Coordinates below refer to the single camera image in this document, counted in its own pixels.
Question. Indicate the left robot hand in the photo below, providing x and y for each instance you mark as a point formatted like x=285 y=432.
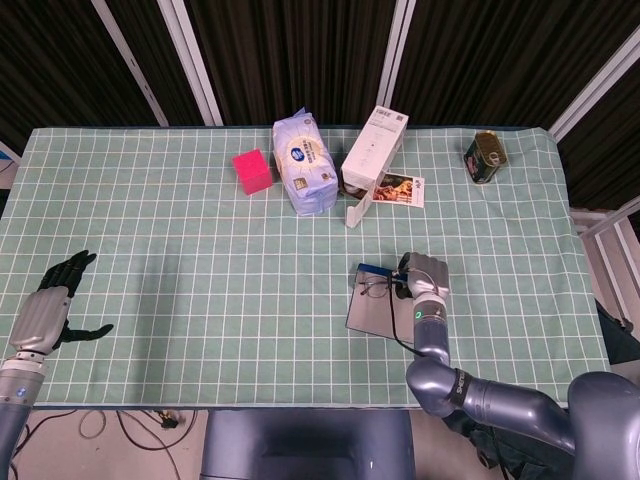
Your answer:
x=37 y=320

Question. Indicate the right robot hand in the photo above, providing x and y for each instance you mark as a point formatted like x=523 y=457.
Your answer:
x=430 y=275

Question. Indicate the thin-framed eyeglasses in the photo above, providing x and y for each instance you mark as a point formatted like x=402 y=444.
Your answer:
x=374 y=287

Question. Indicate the blue glasses case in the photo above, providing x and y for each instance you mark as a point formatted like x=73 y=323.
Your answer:
x=370 y=315

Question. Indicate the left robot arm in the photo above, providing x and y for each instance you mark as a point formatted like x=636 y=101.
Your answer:
x=15 y=415

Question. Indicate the printed photo card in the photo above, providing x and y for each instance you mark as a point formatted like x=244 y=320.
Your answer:
x=402 y=192

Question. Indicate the dark green tin can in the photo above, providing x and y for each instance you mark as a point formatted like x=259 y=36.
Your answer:
x=484 y=157

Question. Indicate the white carton box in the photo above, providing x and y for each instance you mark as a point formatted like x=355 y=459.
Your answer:
x=372 y=150

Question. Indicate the white blue sign board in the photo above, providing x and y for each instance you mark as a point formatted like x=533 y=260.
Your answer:
x=6 y=165

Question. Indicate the green checked tablecloth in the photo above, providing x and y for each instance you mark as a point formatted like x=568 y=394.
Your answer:
x=200 y=300

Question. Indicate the light blue tissue pack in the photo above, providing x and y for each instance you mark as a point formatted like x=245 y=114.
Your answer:
x=305 y=165

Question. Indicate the white metal rack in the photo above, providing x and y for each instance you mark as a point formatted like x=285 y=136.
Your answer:
x=607 y=235

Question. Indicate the pink cube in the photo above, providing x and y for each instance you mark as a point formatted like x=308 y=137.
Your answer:
x=252 y=172

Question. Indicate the blue-grey robot torso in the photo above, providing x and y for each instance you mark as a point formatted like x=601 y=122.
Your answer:
x=305 y=445

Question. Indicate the black pleated curtain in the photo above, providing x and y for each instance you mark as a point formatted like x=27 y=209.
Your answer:
x=300 y=50

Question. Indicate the white frame post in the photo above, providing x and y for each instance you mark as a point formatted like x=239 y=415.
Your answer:
x=192 y=60
x=127 y=60
x=595 y=85
x=397 y=60

